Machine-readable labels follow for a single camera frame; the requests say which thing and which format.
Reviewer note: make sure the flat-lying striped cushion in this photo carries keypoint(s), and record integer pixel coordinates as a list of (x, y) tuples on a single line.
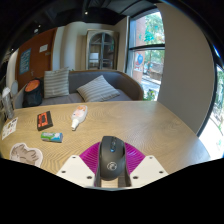
[(97, 89)]

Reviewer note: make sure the cat-shaped beige mouse pad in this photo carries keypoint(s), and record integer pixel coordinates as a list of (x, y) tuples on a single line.
[(26, 155)]

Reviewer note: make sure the small white spray bottle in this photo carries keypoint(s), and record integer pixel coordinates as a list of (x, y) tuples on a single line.
[(79, 116)]

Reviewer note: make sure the arched wooden glass cabinet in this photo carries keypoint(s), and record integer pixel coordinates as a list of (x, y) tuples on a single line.
[(101, 50)]

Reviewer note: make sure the black computer mouse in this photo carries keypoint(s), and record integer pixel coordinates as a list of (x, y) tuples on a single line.
[(112, 156)]

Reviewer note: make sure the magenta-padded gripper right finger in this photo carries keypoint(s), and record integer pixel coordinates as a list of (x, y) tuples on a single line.
[(146, 166)]

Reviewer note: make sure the small white wall sign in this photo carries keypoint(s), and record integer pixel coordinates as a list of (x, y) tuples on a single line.
[(43, 48)]

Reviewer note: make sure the upright striped cushion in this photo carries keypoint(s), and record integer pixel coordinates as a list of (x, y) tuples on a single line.
[(56, 83)]

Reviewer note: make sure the black box with orange print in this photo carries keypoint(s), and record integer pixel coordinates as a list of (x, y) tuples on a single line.
[(44, 120)]

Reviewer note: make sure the grey sofa with wooden frame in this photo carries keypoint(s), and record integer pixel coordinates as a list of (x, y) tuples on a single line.
[(126, 85)]

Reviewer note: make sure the black bag with orange top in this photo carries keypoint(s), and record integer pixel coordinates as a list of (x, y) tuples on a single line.
[(32, 93)]

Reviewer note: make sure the white sticker sheet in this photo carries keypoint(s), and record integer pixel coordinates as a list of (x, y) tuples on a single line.
[(10, 128)]

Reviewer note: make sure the blue wall poster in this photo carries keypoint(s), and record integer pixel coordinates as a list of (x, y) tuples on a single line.
[(25, 61)]

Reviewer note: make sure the green tissue packet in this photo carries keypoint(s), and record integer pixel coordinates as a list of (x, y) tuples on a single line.
[(51, 136)]

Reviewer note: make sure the clear shaker bottle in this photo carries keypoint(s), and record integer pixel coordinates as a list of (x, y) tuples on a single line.
[(8, 103)]

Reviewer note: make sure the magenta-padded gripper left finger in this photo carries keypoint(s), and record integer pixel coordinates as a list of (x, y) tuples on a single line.
[(75, 166)]

